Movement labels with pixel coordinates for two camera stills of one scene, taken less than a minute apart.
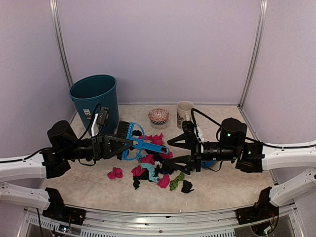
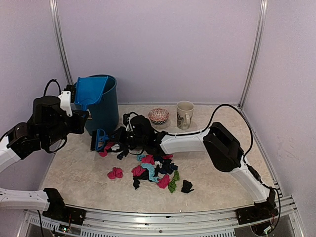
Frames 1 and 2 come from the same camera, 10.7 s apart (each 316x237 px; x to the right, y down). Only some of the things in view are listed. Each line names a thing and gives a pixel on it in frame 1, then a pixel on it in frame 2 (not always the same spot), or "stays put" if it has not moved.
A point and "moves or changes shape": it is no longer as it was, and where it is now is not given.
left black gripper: [102, 146] to [78, 114]
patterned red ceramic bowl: [158, 116] stays put
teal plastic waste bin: [90, 92] stays put
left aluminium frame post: [55, 18] stays put
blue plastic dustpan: [208, 164] to [89, 90]
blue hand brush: [135, 133] moves or changes shape
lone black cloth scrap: [186, 186] stays put
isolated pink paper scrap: [116, 173] stays put
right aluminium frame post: [261, 27] stays put
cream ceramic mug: [183, 112] stays put
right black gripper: [188, 160] to [119, 138]
